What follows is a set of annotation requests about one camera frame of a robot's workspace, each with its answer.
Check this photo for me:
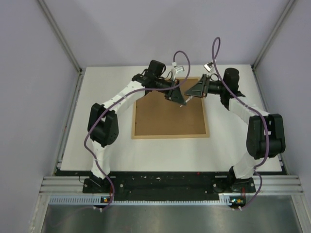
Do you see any grey slotted cable duct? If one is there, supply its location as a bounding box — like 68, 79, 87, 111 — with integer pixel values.
49, 195, 246, 208

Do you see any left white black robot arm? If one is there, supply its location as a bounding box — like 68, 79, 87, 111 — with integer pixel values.
85, 60, 186, 193

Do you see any aluminium front rail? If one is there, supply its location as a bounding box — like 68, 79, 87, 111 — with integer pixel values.
39, 175, 304, 196

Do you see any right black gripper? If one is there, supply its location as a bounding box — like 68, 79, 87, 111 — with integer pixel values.
184, 75, 226, 99

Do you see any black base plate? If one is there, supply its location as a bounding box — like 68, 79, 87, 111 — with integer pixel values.
83, 171, 256, 201

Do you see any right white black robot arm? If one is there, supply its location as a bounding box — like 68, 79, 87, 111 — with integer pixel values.
185, 67, 286, 193

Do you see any aluminium corner post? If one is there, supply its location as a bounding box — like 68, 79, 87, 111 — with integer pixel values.
251, 0, 298, 70
36, 0, 84, 73

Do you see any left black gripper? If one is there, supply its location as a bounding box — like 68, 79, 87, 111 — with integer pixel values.
155, 78, 186, 106

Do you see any light wooden picture frame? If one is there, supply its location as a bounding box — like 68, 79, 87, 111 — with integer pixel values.
132, 91, 210, 139

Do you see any left aluminium corner post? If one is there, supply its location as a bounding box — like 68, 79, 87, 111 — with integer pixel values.
36, 0, 84, 73

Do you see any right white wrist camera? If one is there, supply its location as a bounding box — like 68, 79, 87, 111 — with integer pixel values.
203, 61, 215, 73

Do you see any right aluminium corner post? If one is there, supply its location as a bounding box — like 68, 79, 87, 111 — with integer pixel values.
251, 0, 298, 70

